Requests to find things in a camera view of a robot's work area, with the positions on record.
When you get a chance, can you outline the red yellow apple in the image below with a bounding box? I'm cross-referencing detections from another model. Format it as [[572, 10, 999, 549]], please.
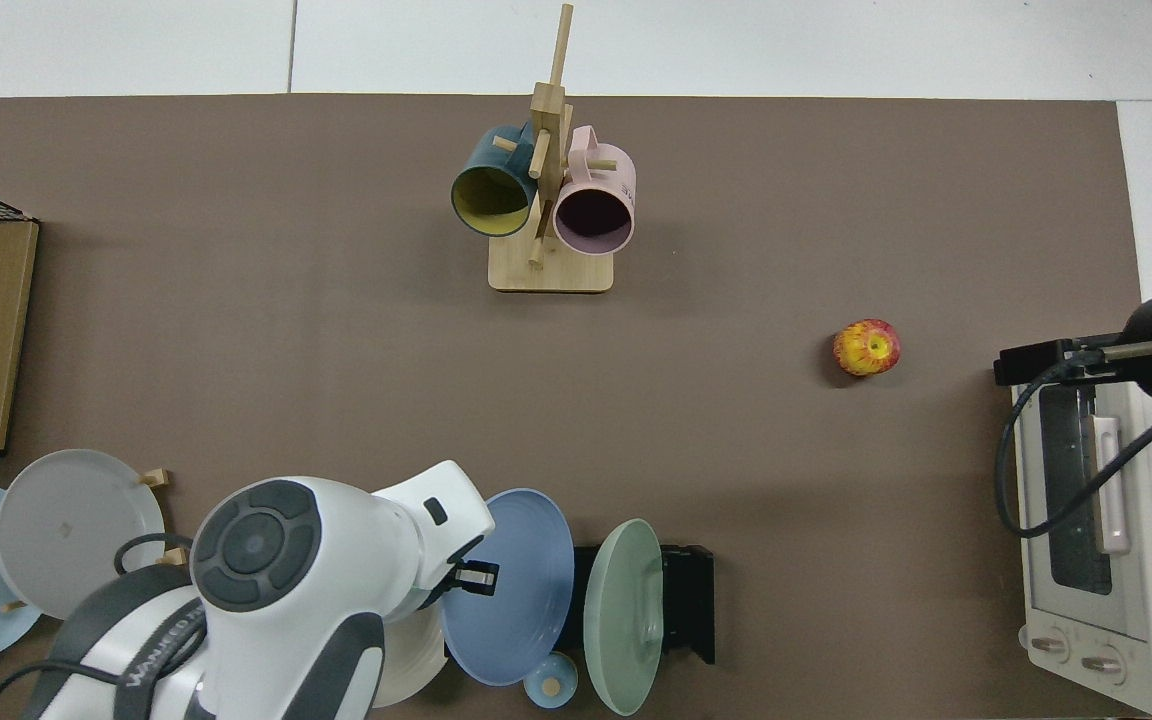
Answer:
[[833, 319, 902, 378]]

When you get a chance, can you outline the beige plate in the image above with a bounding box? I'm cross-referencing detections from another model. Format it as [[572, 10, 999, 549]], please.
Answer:
[[371, 600, 449, 709]]

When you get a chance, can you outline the pale green plate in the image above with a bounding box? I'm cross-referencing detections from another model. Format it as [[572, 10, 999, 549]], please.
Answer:
[[583, 518, 665, 717]]

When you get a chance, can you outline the black dish rack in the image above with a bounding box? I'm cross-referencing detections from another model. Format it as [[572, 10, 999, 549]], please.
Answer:
[[556, 545, 716, 667]]

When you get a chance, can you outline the wooden plate rack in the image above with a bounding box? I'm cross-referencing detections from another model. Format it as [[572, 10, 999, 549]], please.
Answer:
[[0, 467, 192, 614]]

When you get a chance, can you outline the grey plate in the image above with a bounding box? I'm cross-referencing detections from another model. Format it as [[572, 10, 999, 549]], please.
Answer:
[[0, 449, 167, 621]]

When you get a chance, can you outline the small blue round thing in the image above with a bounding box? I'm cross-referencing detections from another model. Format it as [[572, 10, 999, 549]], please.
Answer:
[[523, 651, 579, 709]]

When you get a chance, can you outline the pale toaster oven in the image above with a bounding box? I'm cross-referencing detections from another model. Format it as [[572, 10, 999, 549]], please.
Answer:
[[1011, 375, 1152, 717]]

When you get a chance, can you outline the brown table cloth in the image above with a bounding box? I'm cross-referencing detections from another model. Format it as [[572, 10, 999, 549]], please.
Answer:
[[0, 95, 1145, 720]]

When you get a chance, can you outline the wooden cup stand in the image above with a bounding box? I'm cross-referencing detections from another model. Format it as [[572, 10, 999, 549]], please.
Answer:
[[488, 3, 615, 294]]

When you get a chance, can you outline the dark teal mug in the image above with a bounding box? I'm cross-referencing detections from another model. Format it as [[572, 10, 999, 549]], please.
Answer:
[[451, 124, 539, 238]]

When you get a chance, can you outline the pink mug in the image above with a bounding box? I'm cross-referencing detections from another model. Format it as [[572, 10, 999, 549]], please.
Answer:
[[552, 125, 637, 256]]

